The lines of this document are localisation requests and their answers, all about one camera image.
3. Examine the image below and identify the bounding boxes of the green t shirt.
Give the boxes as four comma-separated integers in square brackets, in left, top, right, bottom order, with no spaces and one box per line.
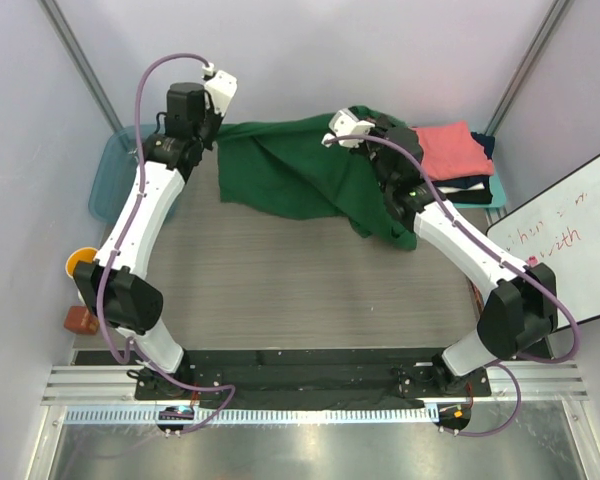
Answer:
[216,113,417,251]

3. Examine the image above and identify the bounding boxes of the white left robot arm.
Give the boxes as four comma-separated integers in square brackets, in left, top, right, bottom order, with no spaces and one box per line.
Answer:
[71,71,237,399]

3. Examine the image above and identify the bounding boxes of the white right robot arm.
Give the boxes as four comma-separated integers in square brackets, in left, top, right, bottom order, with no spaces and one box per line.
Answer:
[359,118,558,395]

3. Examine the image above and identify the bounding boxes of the folded white t shirt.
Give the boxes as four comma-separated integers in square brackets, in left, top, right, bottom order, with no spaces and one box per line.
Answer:
[436,183,486,195]

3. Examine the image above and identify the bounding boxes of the folded coral t shirt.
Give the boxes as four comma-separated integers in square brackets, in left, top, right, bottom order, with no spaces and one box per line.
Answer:
[412,121,495,181]

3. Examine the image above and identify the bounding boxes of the teal translucent plastic bin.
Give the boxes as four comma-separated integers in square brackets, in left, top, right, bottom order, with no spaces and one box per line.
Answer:
[88,126,137,225]

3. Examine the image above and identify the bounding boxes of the folded navy t shirt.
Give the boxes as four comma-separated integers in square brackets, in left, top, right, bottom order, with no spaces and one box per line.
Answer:
[426,132,495,188]

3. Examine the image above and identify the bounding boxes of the teal plastic tray lid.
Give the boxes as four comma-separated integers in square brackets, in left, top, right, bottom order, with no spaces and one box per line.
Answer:
[449,169,508,210]

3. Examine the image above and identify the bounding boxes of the white floral mug orange inside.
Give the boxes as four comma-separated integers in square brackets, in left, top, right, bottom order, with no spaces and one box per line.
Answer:
[65,247,102,306]

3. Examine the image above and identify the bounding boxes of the white whiteboard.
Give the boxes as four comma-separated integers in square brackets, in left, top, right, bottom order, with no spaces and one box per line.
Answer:
[487,154,600,322]

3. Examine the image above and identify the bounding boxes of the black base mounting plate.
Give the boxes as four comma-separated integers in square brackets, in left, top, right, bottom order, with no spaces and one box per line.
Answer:
[128,348,500,411]

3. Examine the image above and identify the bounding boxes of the red brown block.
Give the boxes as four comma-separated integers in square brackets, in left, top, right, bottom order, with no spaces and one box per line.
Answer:
[63,306,99,336]

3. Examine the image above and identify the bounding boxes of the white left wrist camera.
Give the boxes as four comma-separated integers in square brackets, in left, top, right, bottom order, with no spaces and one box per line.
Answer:
[202,63,238,117]

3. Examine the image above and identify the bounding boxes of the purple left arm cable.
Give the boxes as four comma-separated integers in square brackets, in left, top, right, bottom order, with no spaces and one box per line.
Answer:
[97,52,237,434]

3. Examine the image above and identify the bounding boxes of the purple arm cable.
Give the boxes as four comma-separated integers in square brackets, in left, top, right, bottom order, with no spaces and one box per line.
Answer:
[97,52,237,434]
[324,136,581,438]

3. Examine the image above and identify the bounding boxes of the left aluminium corner post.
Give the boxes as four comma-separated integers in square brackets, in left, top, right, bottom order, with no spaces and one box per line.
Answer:
[37,0,123,132]

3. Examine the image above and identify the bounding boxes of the aluminium corner post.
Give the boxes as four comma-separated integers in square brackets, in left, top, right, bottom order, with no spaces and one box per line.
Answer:
[37,0,123,132]
[484,0,573,136]

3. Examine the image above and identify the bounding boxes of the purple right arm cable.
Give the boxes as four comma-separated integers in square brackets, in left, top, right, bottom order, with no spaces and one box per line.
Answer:
[324,136,581,438]

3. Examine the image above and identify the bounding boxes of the right aluminium corner post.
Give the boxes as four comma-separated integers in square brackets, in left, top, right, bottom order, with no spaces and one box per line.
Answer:
[484,0,573,136]

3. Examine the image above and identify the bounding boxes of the aluminium extrusion rail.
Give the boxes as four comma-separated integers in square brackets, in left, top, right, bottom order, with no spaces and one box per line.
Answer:
[42,362,588,411]

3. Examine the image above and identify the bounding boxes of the white slotted cable duct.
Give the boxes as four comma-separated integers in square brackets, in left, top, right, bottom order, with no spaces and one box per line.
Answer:
[64,404,439,426]

